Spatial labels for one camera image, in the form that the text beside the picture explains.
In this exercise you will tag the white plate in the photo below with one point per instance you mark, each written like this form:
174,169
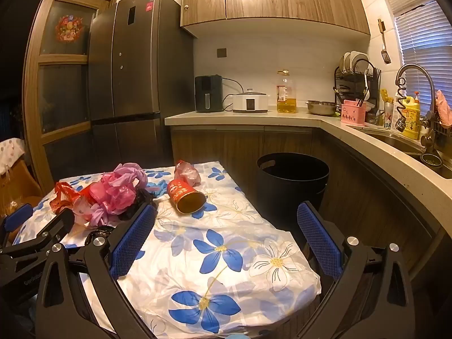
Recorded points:
345,61
360,59

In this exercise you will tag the wooden upper cabinet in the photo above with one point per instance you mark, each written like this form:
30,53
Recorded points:
282,0

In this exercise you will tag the white kitchen countertop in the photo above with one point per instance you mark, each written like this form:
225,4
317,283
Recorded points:
247,117

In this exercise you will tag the cooking oil bottle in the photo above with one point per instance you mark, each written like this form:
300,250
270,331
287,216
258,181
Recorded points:
286,95

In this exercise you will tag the red door decoration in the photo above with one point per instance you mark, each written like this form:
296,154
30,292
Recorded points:
69,28

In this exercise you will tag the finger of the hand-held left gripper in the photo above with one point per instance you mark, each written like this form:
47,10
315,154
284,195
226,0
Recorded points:
58,224
19,214

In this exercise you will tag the wooden glass door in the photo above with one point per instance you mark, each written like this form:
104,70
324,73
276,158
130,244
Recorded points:
60,88

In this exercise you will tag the yellow scrub brush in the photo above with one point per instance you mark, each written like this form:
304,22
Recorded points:
385,96

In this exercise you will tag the pink cloth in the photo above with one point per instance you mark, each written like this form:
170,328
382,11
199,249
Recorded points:
443,107

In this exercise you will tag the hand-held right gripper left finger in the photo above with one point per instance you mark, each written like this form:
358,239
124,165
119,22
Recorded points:
132,242

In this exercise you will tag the steel sink strainer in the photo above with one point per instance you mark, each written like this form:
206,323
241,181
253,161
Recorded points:
430,160

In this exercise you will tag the window blinds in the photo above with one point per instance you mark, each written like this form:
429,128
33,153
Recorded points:
423,35

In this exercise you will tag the dark wall socket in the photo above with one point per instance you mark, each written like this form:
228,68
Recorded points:
221,52

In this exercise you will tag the white rice cooker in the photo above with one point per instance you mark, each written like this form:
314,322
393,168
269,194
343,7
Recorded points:
250,102

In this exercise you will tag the pink plastic bag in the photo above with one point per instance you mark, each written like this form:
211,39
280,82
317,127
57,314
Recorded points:
116,187

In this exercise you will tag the black air fryer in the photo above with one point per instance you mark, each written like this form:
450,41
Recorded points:
208,93

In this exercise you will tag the red and white plastic bag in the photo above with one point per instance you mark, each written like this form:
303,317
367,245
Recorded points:
187,173

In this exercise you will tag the black dish rack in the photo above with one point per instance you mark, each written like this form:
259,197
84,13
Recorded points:
353,81

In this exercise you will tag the pink utensil holder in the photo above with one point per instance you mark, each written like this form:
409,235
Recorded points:
353,114

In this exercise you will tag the orange chair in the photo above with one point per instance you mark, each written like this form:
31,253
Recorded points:
30,183

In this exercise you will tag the yellow detergent bottle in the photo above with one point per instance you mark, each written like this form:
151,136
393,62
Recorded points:
412,120

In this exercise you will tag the beer can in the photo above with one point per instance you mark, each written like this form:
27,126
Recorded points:
387,120

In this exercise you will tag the hanging metal spatula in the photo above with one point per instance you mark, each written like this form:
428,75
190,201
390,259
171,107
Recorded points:
385,56

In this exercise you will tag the steel bowl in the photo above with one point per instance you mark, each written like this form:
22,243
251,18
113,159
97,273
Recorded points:
321,107

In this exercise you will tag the black trash bin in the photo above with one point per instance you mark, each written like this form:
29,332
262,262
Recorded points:
293,190

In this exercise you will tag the dotted white cloth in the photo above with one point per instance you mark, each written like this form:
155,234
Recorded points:
10,152

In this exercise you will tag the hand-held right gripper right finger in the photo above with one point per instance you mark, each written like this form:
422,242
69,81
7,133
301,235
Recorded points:
317,243

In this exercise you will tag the steel sink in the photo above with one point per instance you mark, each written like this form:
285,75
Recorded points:
399,142

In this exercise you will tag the blue floral tablecloth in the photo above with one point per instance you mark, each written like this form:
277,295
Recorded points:
212,226

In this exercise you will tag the grey refrigerator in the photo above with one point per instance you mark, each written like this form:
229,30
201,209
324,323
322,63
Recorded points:
141,60

